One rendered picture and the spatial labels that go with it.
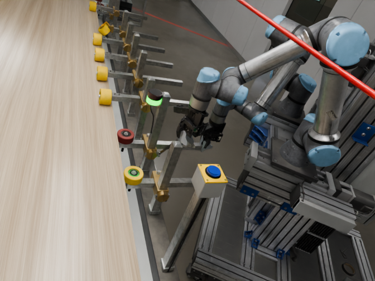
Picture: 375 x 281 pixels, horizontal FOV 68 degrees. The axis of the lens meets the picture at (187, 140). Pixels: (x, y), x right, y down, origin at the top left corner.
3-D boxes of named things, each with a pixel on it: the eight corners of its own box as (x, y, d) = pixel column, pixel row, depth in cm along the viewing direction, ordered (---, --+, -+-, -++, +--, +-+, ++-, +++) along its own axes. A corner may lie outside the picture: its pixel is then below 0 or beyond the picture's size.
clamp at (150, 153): (150, 141, 145) (152, 134, 142) (155, 160, 136) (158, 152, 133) (139, 141, 143) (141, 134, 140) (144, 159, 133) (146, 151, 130)
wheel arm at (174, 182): (214, 182, 136) (217, 176, 134) (217, 188, 134) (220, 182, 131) (124, 184, 119) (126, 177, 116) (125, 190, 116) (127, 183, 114)
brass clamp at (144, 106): (147, 99, 157) (148, 91, 154) (151, 113, 148) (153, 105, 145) (135, 98, 155) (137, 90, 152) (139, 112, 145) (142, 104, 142)
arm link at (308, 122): (313, 137, 133) (330, 114, 126) (321, 155, 122) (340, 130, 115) (290, 129, 133) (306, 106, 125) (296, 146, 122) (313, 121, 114)
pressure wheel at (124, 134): (129, 145, 142) (133, 127, 135) (131, 156, 136) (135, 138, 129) (113, 145, 138) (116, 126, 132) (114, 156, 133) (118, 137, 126)
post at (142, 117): (136, 147, 169) (154, 76, 141) (137, 151, 166) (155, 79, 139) (130, 146, 167) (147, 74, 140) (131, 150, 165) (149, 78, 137)
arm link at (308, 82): (302, 105, 162) (315, 84, 154) (282, 92, 168) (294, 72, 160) (309, 101, 170) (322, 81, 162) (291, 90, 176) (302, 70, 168)
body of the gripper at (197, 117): (188, 139, 111) (198, 115, 105) (176, 127, 116) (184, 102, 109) (202, 136, 116) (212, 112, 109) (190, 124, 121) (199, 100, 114)
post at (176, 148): (152, 216, 133) (181, 139, 105) (154, 223, 131) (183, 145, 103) (145, 217, 132) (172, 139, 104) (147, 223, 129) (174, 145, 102)
